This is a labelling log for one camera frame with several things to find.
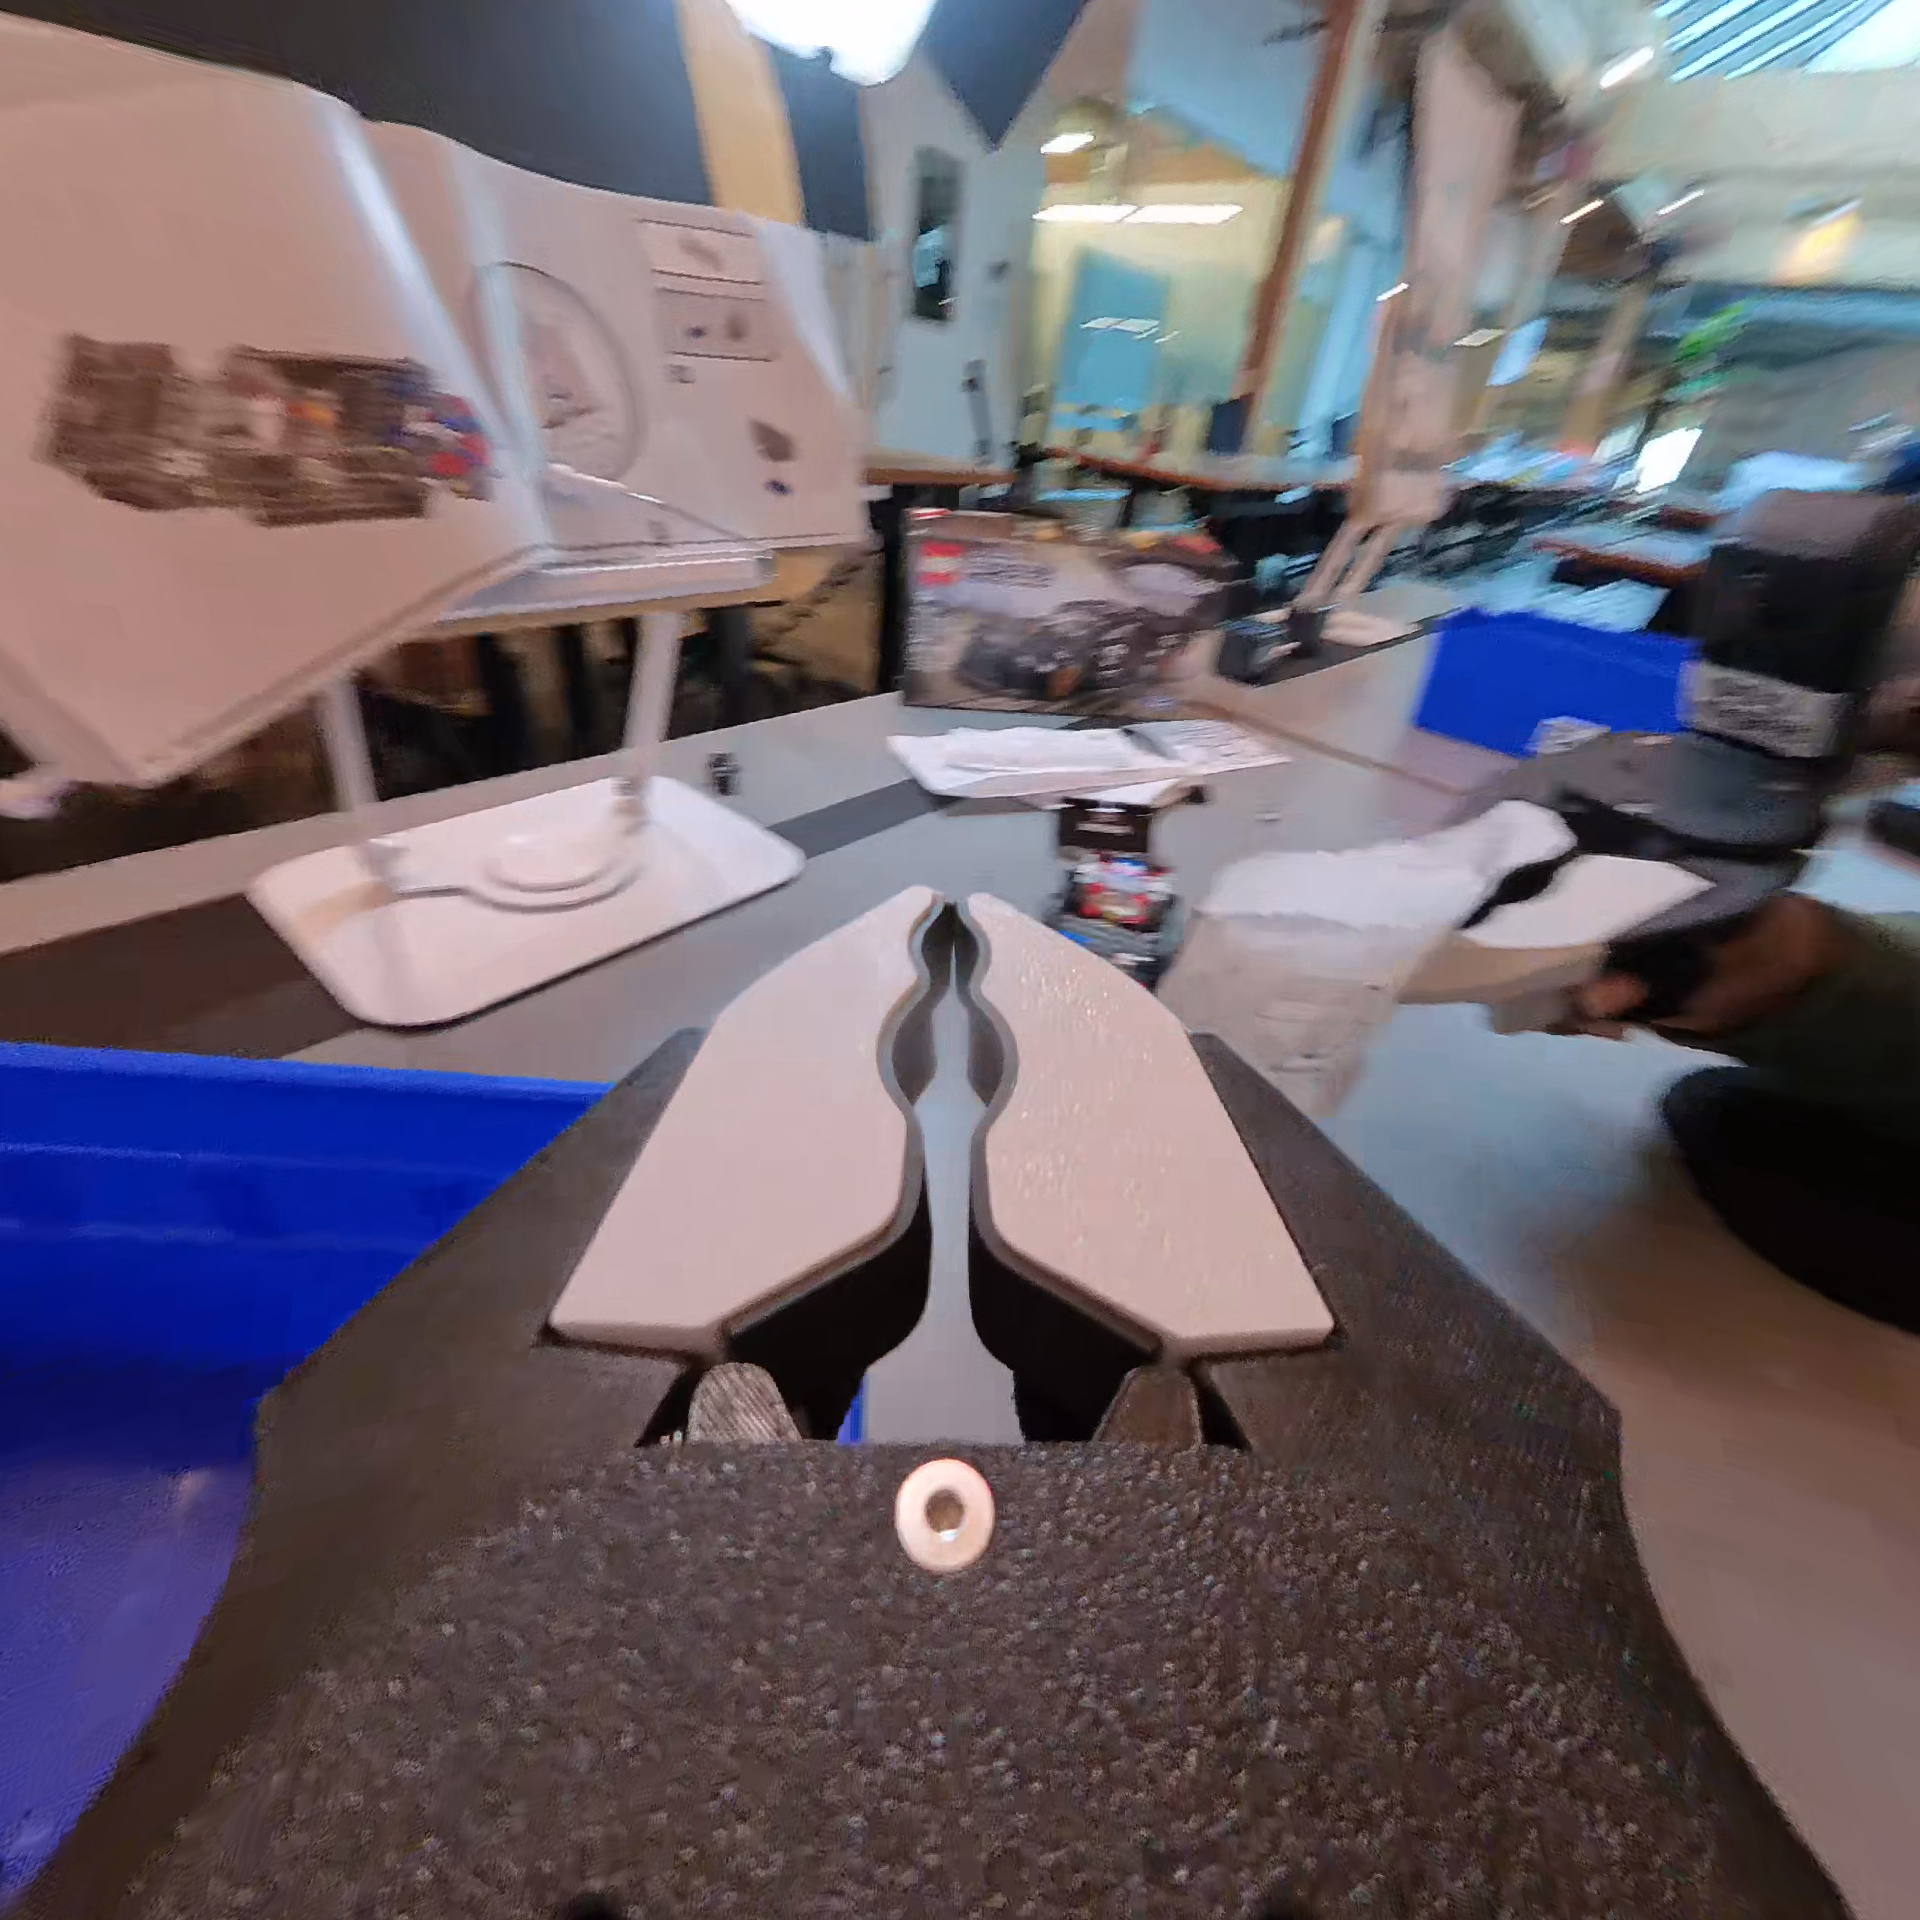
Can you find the bright studio light panel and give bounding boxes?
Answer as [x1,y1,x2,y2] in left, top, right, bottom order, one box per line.
[732,0,943,88]

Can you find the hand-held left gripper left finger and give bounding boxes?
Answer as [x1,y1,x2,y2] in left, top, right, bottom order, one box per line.
[546,885,948,1441]

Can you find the blue storage bin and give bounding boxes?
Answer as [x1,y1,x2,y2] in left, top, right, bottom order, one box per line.
[1415,605,1709,762]

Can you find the person's right hand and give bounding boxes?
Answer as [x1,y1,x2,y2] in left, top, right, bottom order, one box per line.
[1575,896,1866,1049]

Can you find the lego car model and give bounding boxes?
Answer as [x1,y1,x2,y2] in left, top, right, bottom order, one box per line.
[1055,847,1190,981]

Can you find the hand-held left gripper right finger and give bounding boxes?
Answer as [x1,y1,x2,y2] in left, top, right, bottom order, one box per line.
[961,895,1338,1441]

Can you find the white booklet stand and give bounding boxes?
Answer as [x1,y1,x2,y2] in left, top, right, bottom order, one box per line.
[0,463,812,1033]

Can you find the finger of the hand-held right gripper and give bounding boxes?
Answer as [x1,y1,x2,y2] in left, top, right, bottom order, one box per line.
[1398,858,1723,1011]
[1410,798,1583,926]

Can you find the person's right forearm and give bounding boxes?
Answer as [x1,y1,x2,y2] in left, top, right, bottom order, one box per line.
[1656,931,1920,1340]

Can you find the black backdrop panel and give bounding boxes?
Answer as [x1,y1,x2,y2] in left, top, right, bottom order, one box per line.
[0,0,1100,246]

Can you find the blue plastic bin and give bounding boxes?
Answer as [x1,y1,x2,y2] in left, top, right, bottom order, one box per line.
[0,1038,613,1866]

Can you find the lego instruction booklet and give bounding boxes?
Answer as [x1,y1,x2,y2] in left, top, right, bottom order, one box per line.
[0,14,877,786]

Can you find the rounded plywood board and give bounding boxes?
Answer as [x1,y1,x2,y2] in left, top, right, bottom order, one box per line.
[673,0,817,230]

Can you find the printed white paper bag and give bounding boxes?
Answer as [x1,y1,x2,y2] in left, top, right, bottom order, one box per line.
[1161,833,1470,1116]

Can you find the wooden easel sign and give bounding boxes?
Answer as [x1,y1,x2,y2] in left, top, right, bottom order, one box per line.
[1317,12,1520,636]

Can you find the lego set box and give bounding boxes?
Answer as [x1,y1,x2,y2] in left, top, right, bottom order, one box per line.
[897,507,1251,719]

